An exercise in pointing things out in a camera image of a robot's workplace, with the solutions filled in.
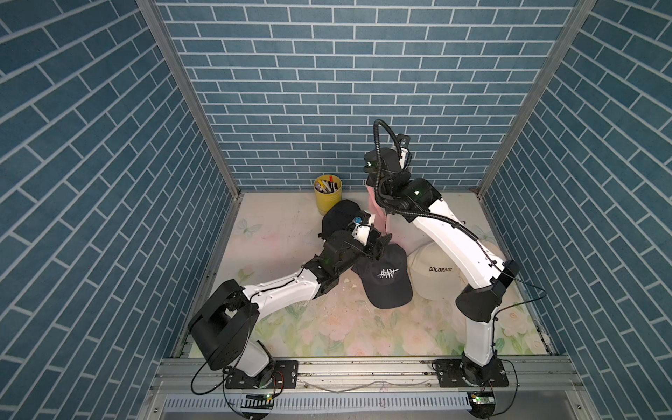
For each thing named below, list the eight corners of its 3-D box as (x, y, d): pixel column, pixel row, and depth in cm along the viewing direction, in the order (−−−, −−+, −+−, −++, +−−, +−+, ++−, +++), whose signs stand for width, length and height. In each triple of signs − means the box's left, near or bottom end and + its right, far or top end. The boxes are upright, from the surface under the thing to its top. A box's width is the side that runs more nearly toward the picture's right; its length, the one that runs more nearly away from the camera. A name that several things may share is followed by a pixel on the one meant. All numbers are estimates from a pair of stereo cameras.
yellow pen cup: (315, 220, 113) (312, 195, 101) (317, 199, 121) (314, 174, 109) (341, 220, 114) (341, 195, 102) (342, 200, 121) (341, 174, 110)
